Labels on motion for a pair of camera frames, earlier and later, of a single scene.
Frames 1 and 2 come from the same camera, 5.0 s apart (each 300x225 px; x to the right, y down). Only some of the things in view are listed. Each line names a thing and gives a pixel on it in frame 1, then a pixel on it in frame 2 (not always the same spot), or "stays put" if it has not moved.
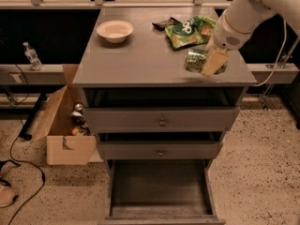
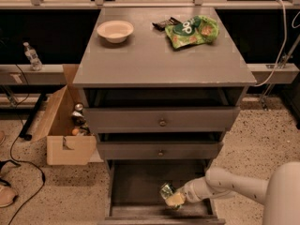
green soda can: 195,59 to 167,190
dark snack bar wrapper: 160,24 stays put
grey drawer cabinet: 159,121 stays put
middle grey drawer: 157,150 stays put
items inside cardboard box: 80,123 stays put
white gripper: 225,34 to 191,189
